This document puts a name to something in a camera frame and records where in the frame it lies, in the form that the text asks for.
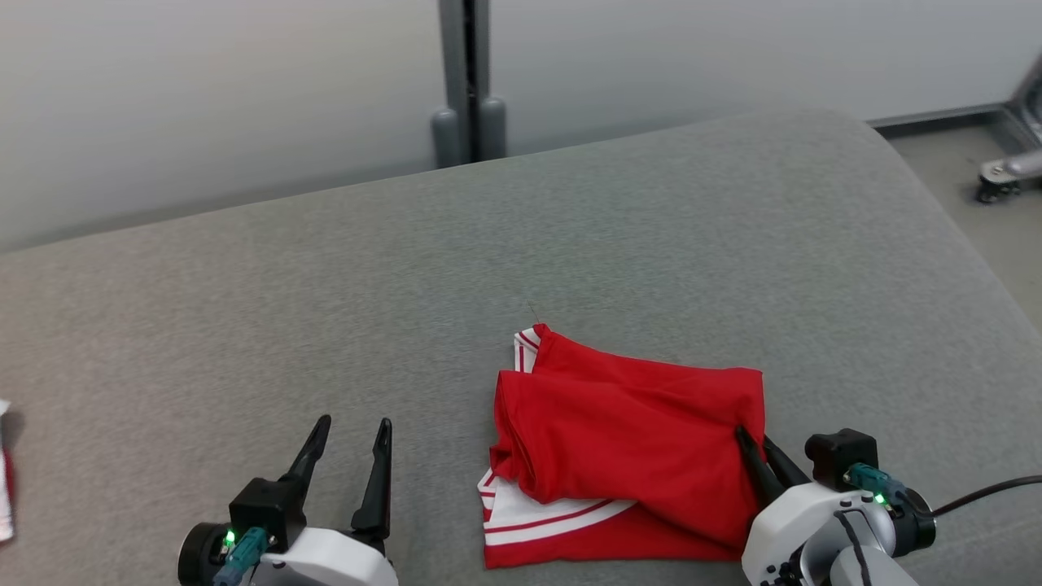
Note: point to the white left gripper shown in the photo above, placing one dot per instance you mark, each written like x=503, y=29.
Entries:
x=342, y=561

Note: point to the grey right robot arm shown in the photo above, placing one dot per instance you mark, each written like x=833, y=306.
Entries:
x=879, y=571

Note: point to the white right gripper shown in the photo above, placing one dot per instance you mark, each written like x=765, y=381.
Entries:
x=781, y=529

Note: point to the teal left camera connector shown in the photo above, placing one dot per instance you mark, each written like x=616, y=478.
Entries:
x=244, y=553

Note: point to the teal right camera connector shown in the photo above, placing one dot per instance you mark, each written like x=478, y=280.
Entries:
x=871, y=482

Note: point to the grey partition post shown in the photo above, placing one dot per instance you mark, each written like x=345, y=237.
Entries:
x=450, y=57

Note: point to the metal stand with caster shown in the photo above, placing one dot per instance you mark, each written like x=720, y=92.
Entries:
x=1005, y=169

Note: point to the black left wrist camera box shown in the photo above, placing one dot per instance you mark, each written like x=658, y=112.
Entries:
x=264, y=509

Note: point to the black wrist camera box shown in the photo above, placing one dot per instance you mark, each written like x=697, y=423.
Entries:
x=264, y=509
x=838, y=456

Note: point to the red number 23 jersey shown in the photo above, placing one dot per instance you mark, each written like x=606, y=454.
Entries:
x=619, y=431

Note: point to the teal camera connector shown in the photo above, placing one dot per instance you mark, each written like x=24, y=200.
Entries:
x=244, y=553
x=871, y=482

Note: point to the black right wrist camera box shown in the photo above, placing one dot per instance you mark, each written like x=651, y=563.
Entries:
x=838, y=456

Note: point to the red shorts white stripe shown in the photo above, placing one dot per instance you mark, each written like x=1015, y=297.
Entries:
x=5, y=488

